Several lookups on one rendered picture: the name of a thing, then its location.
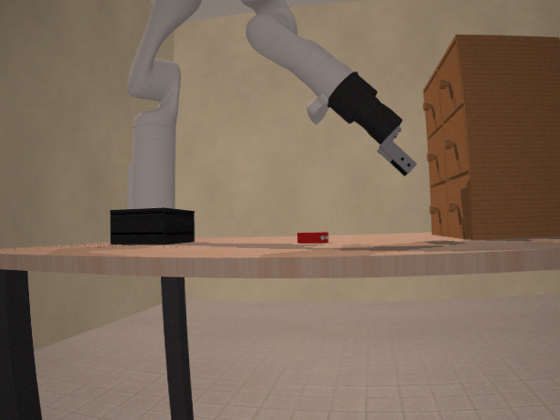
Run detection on brown wooden chest of drawers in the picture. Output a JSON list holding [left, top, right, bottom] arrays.
[[423, 35, 560, 240]]

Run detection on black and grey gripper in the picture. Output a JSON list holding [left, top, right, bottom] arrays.
[[306, 56, 417, 176]]

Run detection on red 9v battery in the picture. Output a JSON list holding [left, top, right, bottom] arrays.
[[297, 232, 328, 244]]

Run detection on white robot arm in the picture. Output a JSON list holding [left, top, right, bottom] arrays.
[[127, 0, 332, 209]]

